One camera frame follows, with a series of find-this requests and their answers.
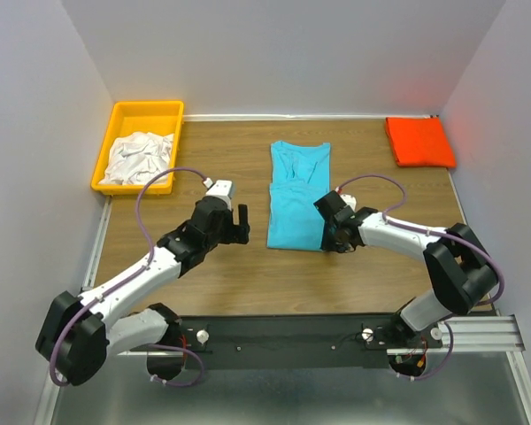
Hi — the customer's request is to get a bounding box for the cyan blue t-shirt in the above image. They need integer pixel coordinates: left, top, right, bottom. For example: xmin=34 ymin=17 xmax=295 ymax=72
xmin=266 ymin=141 xmax=331 ymax=251

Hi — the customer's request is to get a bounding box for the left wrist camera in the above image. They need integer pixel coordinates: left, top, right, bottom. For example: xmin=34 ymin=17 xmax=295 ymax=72
xmin=205 ymin=180 xmax=235 ymax=208

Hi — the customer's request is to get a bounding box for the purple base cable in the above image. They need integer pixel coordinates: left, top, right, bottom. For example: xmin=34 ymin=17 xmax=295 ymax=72
xmin=148 ymin=343 xmax=205 ymax=389
xmin=396 ymin=322 xmax=455 ymax=382

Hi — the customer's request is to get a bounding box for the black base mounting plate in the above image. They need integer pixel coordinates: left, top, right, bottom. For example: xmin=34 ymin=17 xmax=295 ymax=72
xmin=158 ymin=313 xmax=443 ymax=370

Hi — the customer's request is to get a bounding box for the aluminium extrusion rail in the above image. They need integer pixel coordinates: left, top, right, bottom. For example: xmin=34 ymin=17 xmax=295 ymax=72
xmin=52 ymin=314 xmax=527 ymax=356

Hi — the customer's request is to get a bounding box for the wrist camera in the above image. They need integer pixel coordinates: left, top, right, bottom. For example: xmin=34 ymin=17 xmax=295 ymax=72
xmin=205 ymin=180 xmax=235 ymax=208
xmin=313 ymin=190 xmax=357 ymax=224

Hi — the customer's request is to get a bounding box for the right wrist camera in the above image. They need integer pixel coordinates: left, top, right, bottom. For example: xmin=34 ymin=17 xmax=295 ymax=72
xmin=313 ymin=190 xmax=357 ymax=224

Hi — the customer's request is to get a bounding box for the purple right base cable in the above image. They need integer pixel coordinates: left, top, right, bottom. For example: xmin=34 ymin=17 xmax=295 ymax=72
xmin=396 ymin=322 xmax=455 ymax=382

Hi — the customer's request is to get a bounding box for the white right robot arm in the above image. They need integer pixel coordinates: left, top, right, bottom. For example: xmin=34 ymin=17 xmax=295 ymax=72
xmin=316 ymin=204 xmax=504 ymax=347

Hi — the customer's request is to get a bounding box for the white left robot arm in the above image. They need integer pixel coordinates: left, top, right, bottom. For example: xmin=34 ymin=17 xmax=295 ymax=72
xmin=35 ymin=194 xmax=250 ymax=387

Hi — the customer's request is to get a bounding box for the crumpled white t-shirt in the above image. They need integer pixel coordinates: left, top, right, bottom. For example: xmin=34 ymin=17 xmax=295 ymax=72
xmin=99 ymin=131 xmax=174 ymax=186

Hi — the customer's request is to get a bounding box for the folded orange t-shirt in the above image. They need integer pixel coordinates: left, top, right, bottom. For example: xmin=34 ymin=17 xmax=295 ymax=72
xmin=385 ymin=117 xmax=457 ymax=168

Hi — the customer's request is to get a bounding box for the yellow plastic bin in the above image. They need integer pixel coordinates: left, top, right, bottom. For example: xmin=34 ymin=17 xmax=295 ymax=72
xmin=90 ymin=100 xmax=184 ymax=196

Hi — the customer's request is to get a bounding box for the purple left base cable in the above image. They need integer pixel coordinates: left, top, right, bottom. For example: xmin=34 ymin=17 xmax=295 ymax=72
xmin=148 ymin=343 xmax=205 ymax=389

